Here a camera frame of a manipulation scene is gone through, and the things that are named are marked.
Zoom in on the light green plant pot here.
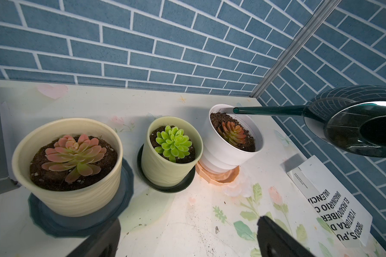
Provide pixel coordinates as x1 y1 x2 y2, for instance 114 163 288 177
142 116 203 187

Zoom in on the cream ribbed plant pot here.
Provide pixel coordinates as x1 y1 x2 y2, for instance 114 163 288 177
12 118 123 217

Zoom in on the white printed paper sheet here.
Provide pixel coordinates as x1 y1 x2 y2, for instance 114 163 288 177
287 156 373 247

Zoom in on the pink green succulent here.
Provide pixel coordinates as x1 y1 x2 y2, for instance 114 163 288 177
41 134 107 184

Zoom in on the dark green watering can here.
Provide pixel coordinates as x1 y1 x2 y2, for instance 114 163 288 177
233 85 386 158

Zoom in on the aluminium right corner post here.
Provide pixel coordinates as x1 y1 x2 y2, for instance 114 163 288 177
250 0 341 99

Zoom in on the bright green succulent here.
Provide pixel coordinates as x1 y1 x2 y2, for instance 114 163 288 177
151 125 194 163

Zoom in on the terracotta pink pot saucer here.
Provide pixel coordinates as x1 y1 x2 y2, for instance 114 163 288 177
195 162 240 186

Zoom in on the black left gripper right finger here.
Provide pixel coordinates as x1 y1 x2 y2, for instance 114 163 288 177
257 216 314 257

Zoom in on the blue grey pot saucer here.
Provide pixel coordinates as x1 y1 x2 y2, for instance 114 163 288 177
28 159 134 238

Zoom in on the white plant pot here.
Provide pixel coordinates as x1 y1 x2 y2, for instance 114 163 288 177
199 104 264 173

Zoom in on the dark green round saucer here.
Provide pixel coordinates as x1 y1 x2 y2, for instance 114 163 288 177
137 145 196 193

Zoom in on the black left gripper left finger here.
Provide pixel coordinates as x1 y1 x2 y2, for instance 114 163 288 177
67 218 121 257

